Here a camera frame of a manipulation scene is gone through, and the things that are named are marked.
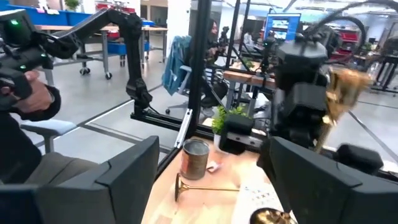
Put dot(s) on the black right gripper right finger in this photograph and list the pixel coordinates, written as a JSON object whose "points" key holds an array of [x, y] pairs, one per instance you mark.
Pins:
{"points": [[326, 199]]}

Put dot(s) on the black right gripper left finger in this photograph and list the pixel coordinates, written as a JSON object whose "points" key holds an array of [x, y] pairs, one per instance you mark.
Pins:
{"points": [[93, 202]]}

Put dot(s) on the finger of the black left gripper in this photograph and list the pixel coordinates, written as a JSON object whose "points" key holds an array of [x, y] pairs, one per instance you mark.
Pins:
{"points": [[237, 124], [360, 158]]}

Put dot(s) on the tall gold candlestick holder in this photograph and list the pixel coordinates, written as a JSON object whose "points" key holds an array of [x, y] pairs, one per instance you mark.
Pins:
{"points": [[345, 90], [211, 188]]}

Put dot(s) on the tin can with orange tag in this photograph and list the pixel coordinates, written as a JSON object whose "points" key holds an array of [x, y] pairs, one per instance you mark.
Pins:
{"points": [[194, 158]]}

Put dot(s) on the small green potted plant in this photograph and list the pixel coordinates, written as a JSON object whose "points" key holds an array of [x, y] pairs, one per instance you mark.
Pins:
{"points": [[222, 119]]}

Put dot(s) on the wooden background rig table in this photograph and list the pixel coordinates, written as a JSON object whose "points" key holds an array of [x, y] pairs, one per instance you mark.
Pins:
{"points": [[245, 79]]}

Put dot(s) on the grey office chair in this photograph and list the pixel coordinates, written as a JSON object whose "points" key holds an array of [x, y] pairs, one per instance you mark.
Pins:
{"points": [[186, 87]]}

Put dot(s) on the white perforated shelf riser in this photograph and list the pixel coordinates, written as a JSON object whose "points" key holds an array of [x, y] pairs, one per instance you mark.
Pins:
{"points": [[258, 199]]}

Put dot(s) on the computer monitor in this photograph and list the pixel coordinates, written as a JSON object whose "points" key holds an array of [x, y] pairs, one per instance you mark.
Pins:
{"points": [[282, 26]]}

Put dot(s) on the person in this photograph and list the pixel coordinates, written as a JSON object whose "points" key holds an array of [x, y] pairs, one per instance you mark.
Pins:
{"points": [[214, 40], [248, 39], [15, 149]]}

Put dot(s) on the grey chair armrest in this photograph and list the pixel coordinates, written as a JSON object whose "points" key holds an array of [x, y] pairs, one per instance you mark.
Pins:
{"points": [[49, 126]]}

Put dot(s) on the blue jacket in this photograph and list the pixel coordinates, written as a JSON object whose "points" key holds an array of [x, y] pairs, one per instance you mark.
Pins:
{"points": [[175, 62]]}

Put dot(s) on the black background desk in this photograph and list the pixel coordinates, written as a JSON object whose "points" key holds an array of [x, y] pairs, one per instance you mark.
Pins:
{"points": [[385, 62]]}

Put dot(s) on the person's hand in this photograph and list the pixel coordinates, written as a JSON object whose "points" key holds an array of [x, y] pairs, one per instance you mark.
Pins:
{"points": [[34, 96]]}

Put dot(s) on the table with blue bins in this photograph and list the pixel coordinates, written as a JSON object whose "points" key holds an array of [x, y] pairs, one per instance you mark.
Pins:
{"points": [[93, 29]]}

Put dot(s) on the black aluminium rig frame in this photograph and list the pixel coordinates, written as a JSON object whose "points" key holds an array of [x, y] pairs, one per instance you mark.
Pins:
{"points": [[199, 62]]}

